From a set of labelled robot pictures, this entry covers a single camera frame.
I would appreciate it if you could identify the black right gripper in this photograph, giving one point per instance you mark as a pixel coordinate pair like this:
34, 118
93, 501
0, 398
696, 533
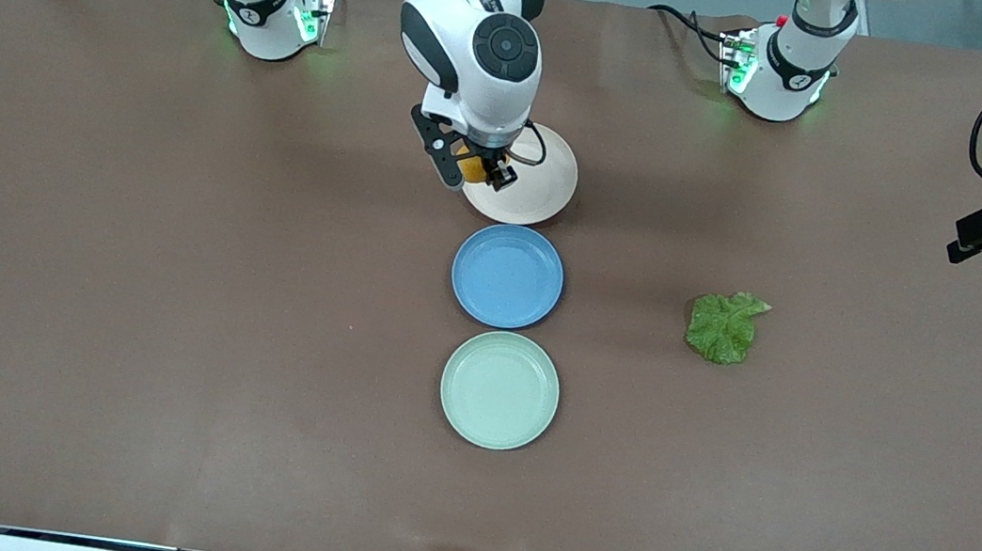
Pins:
499, 169

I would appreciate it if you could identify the yellow lemon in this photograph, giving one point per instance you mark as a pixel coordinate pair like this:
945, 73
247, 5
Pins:
473, 169

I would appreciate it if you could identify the green lettuce leaf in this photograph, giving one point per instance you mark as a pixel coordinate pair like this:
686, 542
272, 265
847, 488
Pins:
721, 330

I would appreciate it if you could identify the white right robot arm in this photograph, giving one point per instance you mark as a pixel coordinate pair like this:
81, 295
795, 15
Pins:
482, 56

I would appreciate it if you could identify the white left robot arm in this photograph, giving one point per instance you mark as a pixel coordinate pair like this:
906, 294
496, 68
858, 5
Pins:
787, 77

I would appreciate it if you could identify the beige round plate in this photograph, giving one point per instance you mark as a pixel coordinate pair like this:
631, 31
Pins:
545, 188

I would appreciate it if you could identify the blue round plate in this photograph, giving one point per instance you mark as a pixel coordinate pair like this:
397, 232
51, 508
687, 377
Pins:
507, 276

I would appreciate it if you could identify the light green round plate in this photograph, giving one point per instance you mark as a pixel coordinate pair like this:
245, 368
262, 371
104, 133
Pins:
499, 390

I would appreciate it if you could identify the brown table cover sheet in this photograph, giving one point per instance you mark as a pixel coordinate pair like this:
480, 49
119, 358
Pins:
151, 411

